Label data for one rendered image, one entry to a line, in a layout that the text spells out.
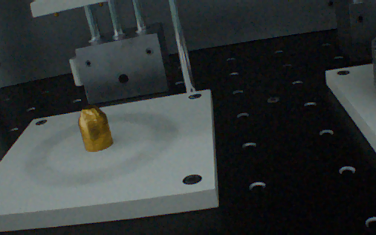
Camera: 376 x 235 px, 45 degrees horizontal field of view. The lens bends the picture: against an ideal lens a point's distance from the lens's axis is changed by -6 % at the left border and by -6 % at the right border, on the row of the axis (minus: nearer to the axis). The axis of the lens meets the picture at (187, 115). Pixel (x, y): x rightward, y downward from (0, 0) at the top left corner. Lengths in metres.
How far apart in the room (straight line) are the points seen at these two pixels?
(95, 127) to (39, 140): 0.07
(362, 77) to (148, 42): 0.18
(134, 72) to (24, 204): 0.19
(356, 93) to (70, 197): 0.20
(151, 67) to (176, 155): 0.15
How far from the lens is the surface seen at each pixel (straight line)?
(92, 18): 0.44
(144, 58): 0.42
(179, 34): 0.36
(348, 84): 0.35
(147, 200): 0.25
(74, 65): 0.44
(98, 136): 0.31
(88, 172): 0.29
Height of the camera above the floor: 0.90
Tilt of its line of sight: 22 degrees down
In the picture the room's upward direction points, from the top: 11 degrees counter-clockwise
